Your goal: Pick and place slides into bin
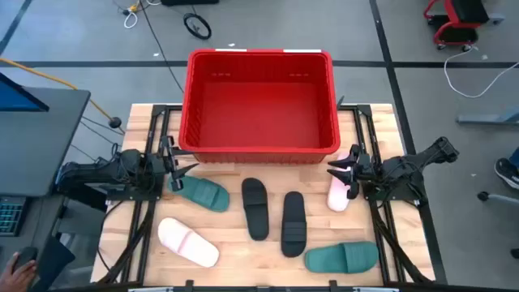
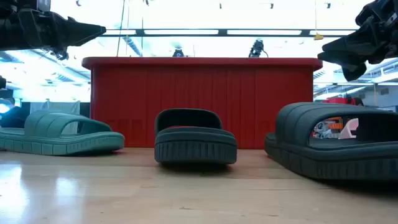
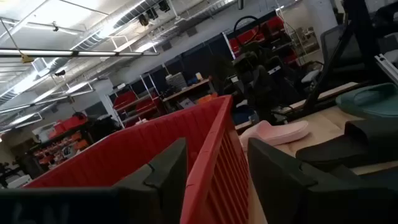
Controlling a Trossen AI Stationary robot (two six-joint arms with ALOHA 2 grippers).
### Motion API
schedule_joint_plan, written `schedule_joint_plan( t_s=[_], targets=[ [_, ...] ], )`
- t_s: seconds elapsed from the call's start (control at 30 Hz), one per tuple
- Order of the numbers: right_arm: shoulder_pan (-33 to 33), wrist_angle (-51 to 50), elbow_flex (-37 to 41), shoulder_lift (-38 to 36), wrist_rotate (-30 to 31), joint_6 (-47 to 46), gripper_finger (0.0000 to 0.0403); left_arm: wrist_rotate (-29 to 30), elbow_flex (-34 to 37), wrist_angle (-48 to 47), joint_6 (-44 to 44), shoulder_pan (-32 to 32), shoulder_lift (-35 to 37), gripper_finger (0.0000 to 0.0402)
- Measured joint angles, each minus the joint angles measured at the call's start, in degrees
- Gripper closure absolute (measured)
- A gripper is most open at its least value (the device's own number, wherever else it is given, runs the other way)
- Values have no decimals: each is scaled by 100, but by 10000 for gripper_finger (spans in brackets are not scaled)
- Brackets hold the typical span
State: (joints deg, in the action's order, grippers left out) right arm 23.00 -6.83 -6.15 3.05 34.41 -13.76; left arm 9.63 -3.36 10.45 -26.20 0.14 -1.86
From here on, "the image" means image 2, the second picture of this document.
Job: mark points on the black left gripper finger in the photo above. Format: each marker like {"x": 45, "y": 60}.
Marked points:
{"x": 77, "y": 31}

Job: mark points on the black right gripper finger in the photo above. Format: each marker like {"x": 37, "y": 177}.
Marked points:
{"x": 357, "y": 42}
{"x": 354, "y": 65}

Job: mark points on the dark green rubber slide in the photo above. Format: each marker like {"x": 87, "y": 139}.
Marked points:
{"x": 311, "y": 161}
{"x": 196, "y": 146}

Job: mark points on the light teal rubber slide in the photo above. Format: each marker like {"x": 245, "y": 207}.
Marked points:
{"x": 62, "y": 143}

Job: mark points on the large red ribbed bin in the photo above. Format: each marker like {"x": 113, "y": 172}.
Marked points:
{"x": 248, "y": 102}

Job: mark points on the black ceiling spotlight cluster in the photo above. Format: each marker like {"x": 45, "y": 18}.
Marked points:
{"x": 60, "y": 54}

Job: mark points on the red storage box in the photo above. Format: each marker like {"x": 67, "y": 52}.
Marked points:
{"x": 339, "y": 100}

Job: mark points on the yellow hanging tag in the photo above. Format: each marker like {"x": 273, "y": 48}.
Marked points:
{"x": 318, "y": 37}

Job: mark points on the shelf with orange bins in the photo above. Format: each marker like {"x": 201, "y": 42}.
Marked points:
{"x": 334, "y": 126}

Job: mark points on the glowing blue monitor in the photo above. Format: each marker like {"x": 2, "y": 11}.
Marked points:
{"x": 4, "y": 107}

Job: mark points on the black round spotlight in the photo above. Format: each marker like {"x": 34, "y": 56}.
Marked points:
{"x": 178, "y": 53}

